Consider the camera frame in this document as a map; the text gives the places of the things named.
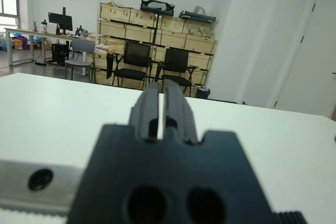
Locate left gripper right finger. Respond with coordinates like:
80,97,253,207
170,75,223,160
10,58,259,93
162,78,199,146

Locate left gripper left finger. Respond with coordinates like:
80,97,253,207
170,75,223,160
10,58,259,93
128,82,160,144

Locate black trash bin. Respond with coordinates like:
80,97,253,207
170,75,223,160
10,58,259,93
196,86,211,100

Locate black mesh chair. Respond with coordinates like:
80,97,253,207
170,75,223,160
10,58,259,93
106,40,154,90
156,47,198,98

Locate wooden shipping crate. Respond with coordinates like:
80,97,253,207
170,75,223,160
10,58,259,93
93,50,118,71
182,19,216,38
98,36,126,53
99,2,131,23
129,7,159,29
154,28,188,49
97,20,127,39
93,68,116,85
185,34,219,55
124,24,157,44
158,14,185,33
187,50,215,72

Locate black bag hanging on chair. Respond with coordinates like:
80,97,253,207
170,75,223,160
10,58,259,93
106,51,114,80

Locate white door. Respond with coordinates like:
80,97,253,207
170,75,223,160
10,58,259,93
272,0,336,121

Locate white plastic bag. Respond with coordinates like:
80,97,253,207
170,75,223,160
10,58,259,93
94,43,112,54

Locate grey plastic chair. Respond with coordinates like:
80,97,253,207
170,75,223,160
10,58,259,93
64,39,97,83

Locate flat black case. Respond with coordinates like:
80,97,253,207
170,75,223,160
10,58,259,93
178,9,218,24

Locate black bag with white panel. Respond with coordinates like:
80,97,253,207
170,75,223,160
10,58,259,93
140,0,176,17

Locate black computer tower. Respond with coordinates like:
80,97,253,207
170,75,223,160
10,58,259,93
51,43,71,65

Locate small black desk device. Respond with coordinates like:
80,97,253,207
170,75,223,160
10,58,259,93
75,25,88,37

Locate black computer monitor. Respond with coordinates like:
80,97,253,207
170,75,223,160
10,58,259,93
47,7,74,36

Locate colourful bags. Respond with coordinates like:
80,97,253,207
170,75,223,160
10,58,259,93
12,37,30,51

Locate wooden desk with white legs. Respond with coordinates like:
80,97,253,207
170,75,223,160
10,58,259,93
3,26,97,77

